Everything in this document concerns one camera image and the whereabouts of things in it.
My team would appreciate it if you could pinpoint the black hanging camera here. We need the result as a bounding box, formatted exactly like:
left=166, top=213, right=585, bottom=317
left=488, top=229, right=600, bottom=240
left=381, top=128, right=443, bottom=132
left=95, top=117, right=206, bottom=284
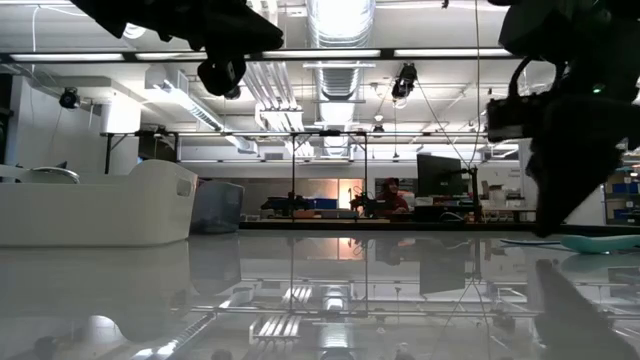
left=391, top=62, right=419, bottom=102

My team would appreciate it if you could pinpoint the shelf with blue boxes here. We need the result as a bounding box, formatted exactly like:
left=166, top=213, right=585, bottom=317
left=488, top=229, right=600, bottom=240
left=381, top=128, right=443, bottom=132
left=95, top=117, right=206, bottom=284
left=602, top=167, right=640, bottom=226

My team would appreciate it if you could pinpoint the black background monitor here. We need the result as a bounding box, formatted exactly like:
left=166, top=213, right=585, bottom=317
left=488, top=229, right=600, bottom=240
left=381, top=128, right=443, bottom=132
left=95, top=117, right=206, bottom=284
left=416, top=153, right=465, bottom=199

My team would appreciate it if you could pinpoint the white plastic bin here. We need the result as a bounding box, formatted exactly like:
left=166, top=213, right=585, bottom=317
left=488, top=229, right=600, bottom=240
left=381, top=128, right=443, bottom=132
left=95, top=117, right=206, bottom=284
left=0, top=159, right=199, bottom=249

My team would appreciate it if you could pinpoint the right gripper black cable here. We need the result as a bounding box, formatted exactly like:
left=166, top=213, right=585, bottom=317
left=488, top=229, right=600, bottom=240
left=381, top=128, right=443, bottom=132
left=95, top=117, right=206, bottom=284
left=508, top=55, right=533, bottom=100

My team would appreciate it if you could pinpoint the black overhead crossbar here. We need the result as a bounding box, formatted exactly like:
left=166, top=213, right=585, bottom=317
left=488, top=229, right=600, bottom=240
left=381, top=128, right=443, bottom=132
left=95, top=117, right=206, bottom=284
left=0, top=47, right=521, bottom=64

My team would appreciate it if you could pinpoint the grey plastic bin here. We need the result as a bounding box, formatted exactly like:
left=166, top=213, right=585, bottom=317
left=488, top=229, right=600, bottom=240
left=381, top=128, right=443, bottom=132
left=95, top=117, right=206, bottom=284
left=189, top=180, right=246, bottom=235

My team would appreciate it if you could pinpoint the fluorescent ceiling light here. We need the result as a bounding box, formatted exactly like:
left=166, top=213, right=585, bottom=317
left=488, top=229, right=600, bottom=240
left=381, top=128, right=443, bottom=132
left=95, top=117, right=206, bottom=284
left=144, top=79, right=226, bottom=132

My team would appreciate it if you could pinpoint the black metal workstation frame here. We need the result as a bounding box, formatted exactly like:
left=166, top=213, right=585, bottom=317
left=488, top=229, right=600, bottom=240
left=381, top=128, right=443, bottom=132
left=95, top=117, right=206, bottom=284
left=102, top=130, right=371, bottom=224

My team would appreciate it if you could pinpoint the black dome camera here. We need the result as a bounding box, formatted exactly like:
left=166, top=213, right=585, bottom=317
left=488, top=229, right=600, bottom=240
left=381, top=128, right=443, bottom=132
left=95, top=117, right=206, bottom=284
left=58, top=87, right=82, bottom=110

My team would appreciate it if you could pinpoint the silver ventilation duct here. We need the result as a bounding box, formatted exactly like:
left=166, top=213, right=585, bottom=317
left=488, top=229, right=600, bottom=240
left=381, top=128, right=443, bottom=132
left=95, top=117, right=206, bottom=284
left=305, top=0, right=377, bottom=157

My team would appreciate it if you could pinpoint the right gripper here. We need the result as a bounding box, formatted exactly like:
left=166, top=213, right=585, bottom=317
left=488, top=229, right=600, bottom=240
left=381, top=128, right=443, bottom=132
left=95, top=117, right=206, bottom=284
left=487, top=92, right=640, bottom=238

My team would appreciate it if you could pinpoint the white wall unit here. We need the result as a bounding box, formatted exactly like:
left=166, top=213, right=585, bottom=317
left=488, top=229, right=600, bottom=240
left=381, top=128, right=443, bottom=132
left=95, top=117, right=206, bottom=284
left=99, top=99, right=142, bottom=135

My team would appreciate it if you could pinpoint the hanging black cable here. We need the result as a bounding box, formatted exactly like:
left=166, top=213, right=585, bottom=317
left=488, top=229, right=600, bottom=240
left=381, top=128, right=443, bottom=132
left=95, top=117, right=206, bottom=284
left=472, top=0, right=482, bottom=169

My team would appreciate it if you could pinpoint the person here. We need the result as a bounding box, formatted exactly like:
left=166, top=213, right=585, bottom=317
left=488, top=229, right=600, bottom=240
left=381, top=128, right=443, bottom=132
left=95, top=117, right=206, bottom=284
left=373, top=177, right=412, bottom=217

